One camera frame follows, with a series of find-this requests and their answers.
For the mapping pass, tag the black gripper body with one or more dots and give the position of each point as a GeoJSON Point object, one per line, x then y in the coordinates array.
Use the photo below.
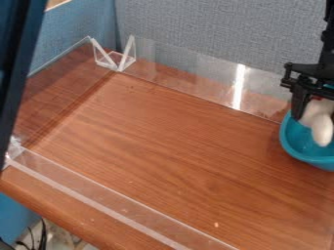
{"type": "Point", "coordinates": [310, 79]}

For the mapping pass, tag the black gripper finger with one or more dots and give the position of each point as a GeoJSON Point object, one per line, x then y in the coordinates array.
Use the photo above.
{"type": "Point", "coordinates": [299, 101]}

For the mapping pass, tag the clear acrylic wall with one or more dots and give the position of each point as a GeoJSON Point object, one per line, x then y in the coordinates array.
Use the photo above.
{"type": "Point", "coordinates": [111, 203]}
{"type": "Point", "coordinates": [227, 83]}
{"type": "Point", "coordinates": [64, 53]}

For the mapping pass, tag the wooden shelf unit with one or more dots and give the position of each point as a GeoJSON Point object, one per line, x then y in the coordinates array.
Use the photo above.
{"type": "Point", "coordinates": [54, 3]}

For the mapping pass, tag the clear acrylic front wall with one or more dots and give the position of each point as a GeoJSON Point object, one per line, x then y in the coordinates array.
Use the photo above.
{"type": "Point", "coordinates": [111, 203]}

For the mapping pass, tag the clear acrylic corner bracket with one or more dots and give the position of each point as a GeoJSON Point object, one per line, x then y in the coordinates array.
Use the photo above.
{"type": "Point", "coordinates": [113, 60]}

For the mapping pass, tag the white plush mushroom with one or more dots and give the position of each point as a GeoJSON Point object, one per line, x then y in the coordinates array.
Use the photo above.
{"type": "Point", "coordinates": [318, 119]}

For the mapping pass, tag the clear acrylic back wall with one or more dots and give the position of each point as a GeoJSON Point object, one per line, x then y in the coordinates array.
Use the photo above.
{"type": "Point", "coordinates": [227, 83]}

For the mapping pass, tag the blue plastic bowl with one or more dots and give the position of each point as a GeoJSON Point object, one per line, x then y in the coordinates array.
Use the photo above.
{"type": "Point", "coordinates": [298, 144]}

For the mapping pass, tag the clear acrylic left wall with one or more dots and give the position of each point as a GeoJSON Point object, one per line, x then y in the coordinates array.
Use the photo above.
{"type": "Point", "coordinates": [64, 53]}

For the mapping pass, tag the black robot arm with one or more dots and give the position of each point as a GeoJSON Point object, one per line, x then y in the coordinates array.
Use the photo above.
{"type": "Point", "coordinates": [327, 33]}

